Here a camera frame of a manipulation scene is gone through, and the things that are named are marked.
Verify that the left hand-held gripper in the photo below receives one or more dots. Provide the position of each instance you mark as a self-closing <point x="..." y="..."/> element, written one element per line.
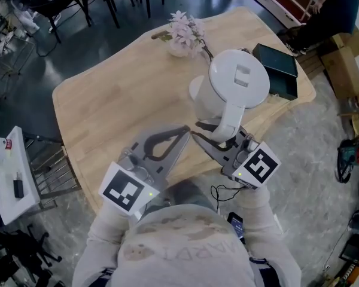
<point x="122" y="190"/>

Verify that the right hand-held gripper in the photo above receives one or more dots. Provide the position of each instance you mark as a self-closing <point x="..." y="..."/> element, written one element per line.
<point x="258" y="164"/>

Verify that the white plastic jug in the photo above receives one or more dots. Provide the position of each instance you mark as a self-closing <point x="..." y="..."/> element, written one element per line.
<point x="227" y="70"/>

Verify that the person's right forearm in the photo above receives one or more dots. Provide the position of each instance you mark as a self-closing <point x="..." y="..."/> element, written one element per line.
<point x="254" y="208"/>

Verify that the person's left forearm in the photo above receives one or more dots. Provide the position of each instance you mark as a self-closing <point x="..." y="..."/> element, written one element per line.
<point x="112" y="223"/>

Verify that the black phone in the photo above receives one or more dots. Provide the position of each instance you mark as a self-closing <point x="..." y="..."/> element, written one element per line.
<point x="236" y="226"/>

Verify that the clear glass vase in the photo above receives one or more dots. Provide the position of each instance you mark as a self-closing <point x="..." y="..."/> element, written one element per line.
<point x="176" y="51"/>

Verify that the dark green open box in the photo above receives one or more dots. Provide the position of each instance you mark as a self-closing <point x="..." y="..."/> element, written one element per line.
<point x="276" y="58"/>

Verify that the person's torso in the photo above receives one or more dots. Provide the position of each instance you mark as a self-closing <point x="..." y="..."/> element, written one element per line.
<point x="185" y="250"/>

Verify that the pink artificial flower bunch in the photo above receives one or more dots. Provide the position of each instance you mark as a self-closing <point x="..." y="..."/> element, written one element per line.
<point x="184" y="30"/>

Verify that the green power tool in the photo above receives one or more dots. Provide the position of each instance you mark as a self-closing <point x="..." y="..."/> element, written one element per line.
<point x="350" y="157"/>

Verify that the yellow wooden stool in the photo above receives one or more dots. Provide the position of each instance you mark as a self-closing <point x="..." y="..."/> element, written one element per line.
<point x="357" y="121"/>

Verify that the cardboard box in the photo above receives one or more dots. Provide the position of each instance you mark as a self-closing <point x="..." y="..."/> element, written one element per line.
<point x="344" y="67"/>

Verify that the black power adapter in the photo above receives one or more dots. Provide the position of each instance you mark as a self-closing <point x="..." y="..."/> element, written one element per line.
<point x="18" y="188"/>

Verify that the red label plastic bottle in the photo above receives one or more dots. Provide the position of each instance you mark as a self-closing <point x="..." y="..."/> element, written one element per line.
<point x="1" y="143"/>

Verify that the white side table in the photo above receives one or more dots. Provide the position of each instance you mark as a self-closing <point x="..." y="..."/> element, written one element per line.
<point x="6" y="199"/>

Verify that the black framed screen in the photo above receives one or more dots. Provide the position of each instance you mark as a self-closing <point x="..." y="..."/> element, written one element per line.
<point x="357" y="250"/>

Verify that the white humanoid robot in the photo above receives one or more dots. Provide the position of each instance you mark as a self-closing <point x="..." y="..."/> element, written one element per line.
<point x="27" y="22"/>

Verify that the black swivel chair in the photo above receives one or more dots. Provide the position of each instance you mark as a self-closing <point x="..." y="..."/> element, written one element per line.
<point x="18" y="256"/>

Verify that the grey metal frame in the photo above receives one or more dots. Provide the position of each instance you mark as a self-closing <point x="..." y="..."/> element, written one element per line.
<point x="51" y="172"/>

